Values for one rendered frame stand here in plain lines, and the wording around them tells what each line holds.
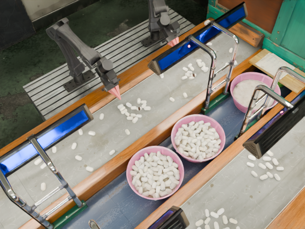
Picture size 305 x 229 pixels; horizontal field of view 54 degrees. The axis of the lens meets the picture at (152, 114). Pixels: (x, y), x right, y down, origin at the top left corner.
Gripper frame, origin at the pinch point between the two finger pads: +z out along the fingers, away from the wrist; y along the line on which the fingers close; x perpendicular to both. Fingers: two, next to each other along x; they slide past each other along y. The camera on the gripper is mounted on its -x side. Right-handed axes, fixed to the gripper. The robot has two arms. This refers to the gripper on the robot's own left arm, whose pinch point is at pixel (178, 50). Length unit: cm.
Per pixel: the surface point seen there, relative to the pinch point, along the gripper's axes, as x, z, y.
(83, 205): -11, 36, -90
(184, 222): -66, 44, -68
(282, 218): -55, 79, -30
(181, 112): -11.7, 28.1, -24.0
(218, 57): 0.6, 17.3, 22.3
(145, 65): 14.0, -2.3, -16.2
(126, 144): -6, 26, -57
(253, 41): -11.4, 19.2, 40.5
